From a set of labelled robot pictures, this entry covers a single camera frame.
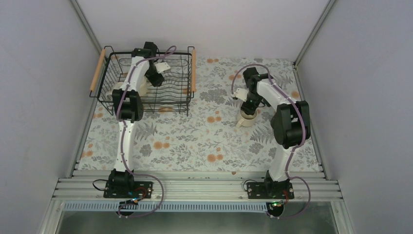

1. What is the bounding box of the beige mug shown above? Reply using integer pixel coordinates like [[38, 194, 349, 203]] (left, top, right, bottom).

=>
[[236, 110, 258, 128]]

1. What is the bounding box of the cream ribbed mug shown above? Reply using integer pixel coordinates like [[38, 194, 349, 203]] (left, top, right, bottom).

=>
[[106, 82, 149, 96]]

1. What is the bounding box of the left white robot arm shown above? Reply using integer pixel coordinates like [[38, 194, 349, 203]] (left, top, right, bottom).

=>
[[109, 41, 165, 197]]

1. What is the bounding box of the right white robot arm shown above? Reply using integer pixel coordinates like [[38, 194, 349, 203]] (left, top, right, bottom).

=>
[[240, 67, 311, 198]]

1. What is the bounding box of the floral table mat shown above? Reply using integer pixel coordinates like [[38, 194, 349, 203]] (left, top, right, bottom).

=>
[[78, 57, 320, 172]]

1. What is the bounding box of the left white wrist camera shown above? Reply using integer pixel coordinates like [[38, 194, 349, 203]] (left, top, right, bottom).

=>
[[155, 62, 171, 74]]

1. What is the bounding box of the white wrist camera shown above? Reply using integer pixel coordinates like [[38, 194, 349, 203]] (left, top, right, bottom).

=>
[[232, 88, 248, 102], [155, 62, 171, 74]]

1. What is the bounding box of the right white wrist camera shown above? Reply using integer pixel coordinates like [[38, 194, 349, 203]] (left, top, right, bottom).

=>
[[232, 88, 248, 102]]

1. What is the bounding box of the black wire dish rack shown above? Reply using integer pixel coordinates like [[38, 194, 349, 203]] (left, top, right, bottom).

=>
[[89, 46, 196, 115]]

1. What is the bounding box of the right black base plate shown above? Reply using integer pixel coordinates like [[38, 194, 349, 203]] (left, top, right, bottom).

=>
[[246, 181, 295, 199]]

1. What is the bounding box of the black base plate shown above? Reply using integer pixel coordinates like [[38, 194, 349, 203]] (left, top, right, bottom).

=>
[[103, 181, 153, 199], [246, 181, 295, 199]]

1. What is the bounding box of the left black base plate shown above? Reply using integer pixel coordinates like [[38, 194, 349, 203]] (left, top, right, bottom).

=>
[[103, 181, 153, 199]]

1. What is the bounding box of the aluminium rail frame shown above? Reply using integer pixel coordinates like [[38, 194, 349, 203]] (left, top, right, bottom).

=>
[[52, 170, 343, 213]]

